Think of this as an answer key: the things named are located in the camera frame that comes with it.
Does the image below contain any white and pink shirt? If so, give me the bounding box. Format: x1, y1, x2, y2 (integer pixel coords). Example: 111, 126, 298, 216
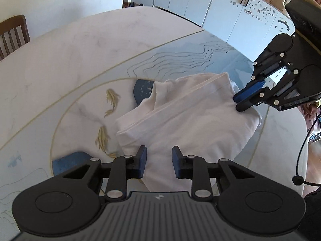
116, 72, 262, 194

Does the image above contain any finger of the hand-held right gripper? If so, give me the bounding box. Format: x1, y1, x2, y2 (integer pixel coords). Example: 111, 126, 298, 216
233, 44, 289, 103
236, 71, 311, 112

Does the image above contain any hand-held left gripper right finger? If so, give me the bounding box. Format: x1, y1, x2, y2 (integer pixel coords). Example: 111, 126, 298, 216
172, 146, 256, 202

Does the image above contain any black cable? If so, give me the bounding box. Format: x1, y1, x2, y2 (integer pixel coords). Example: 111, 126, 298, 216
292, 100, 321, 187

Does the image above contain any white fridge with magnets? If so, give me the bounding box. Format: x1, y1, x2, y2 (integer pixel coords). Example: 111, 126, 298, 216
203, 0, 298, 63

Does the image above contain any wooden slatted chair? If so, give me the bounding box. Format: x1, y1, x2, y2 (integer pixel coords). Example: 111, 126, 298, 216
0, 15, 31, 61

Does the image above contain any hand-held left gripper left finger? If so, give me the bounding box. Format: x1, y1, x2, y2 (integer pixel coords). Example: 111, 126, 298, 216
63, 145, 147, 202

